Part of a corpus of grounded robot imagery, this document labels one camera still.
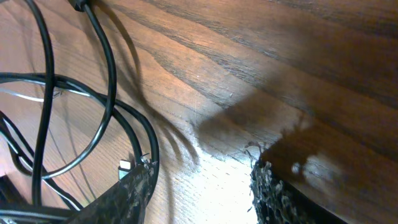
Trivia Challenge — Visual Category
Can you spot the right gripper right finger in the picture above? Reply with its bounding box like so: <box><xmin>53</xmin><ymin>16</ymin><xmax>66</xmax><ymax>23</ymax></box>
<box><xmin>250</xmin><ymin>161</ymin><xmax>344</xmax><ymax>224</ymax></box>

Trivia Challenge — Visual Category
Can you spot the black usb cable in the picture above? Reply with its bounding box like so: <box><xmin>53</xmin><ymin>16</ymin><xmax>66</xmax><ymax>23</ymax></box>
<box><xmin>0</xmin><ymin>0</ymin><xmax>160</xmax><ymax>224</ymax></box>

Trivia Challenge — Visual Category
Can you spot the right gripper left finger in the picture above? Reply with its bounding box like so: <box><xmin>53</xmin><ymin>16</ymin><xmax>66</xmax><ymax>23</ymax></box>
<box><xmin>64</xmin><ymin>162</ymin><xmax>157</xmax><ymax>224</ymax></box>

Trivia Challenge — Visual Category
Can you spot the white usb cable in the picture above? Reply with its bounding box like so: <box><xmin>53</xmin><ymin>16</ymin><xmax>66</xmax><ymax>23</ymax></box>
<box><xmin>0</xmin><ymin>86</ymin><xmax>133</xmax><ymax>212</ymax></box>

